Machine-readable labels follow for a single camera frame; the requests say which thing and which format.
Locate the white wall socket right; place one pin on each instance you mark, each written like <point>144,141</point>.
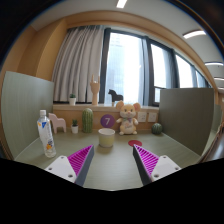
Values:
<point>152,117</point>

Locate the small plant on windowsill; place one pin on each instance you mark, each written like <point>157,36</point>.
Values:
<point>72,99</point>

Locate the wooden hand sculpture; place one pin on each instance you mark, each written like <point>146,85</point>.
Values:
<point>95,87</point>

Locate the green partition panel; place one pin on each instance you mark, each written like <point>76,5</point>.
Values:
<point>186,115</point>
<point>22,99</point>

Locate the small potted plant white pot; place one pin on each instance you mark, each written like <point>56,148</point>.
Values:
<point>74,126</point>

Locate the tall green cactus ornament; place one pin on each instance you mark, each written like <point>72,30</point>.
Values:
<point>87,120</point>

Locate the red round coaster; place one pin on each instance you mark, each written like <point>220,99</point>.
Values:
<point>135,142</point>

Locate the purple round number sign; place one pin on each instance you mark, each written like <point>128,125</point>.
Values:
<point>107,121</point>

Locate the right green partition panel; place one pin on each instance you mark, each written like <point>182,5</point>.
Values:
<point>186,115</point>

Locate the left green partition panel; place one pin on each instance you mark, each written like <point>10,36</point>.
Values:
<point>22,99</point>

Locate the clear plastic water bottle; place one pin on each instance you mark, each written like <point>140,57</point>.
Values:
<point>45,133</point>

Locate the pink wooden horse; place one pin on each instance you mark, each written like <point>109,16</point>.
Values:
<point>57,122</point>

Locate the white wall socket left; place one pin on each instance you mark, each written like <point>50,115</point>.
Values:
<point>142,117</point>

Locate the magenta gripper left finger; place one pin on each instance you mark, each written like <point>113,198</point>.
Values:
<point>73,168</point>

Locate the pale yellow paper cup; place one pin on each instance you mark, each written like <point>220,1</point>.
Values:
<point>106,137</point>

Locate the round green cactus ornament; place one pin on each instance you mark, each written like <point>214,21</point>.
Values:
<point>156,128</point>

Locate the black horse figurine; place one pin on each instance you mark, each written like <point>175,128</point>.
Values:
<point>115,96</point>

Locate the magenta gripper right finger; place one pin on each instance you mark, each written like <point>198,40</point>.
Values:
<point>152,167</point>

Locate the white wall socket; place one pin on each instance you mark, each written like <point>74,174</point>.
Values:
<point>152,117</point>
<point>142,117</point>

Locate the plush mouse toy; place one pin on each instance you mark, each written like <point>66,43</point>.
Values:
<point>127,119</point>

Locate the grey white curtain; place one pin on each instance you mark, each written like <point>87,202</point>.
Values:
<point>78,61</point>

